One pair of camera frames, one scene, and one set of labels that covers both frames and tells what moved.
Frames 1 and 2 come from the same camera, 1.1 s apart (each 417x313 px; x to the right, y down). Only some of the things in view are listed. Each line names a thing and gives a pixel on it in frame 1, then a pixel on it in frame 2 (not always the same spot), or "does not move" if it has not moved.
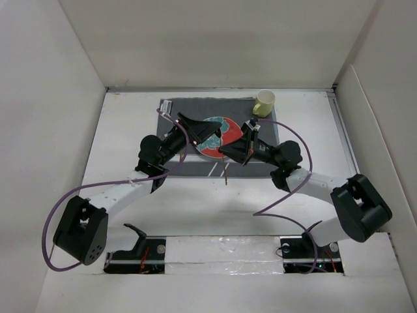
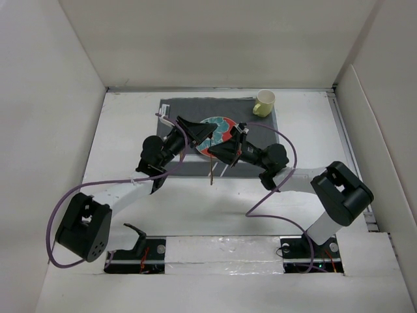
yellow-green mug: x=264 y=100 does not move
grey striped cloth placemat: x=240 y=109 does not move
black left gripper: x=199 y=131 does not move
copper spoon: x=225 y=172 to x=211 y=167
